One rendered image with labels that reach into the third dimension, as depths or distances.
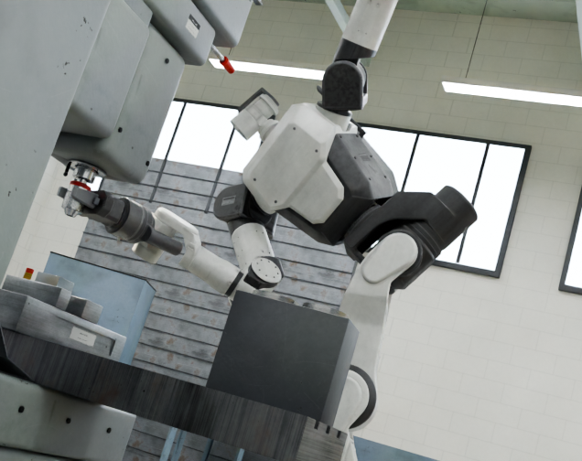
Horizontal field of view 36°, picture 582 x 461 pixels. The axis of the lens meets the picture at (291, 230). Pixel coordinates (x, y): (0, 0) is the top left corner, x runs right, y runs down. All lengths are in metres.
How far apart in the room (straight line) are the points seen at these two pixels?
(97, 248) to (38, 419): 9.52
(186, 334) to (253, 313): 8.67
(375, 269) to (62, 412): 0.75
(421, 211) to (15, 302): 0.92
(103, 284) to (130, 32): 6.24
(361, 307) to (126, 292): 6.01
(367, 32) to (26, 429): 1.13
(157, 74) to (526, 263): 7.74
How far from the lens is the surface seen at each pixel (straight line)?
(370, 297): 2.01
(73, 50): 1.53
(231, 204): 2.24
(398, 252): 2.02
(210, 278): 2.04
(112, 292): 7.96
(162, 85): 1.98
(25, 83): 1.45
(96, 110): 1.77
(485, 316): 9.35
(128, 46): 1.83
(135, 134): 1.91
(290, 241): 10.06
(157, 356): 10.38
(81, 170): 1.94
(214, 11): 2.08
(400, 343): 9.46
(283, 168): 2.10
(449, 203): 2.09
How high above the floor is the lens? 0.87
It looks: 13 degrees up
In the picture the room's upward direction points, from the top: 17 degrees clockwise
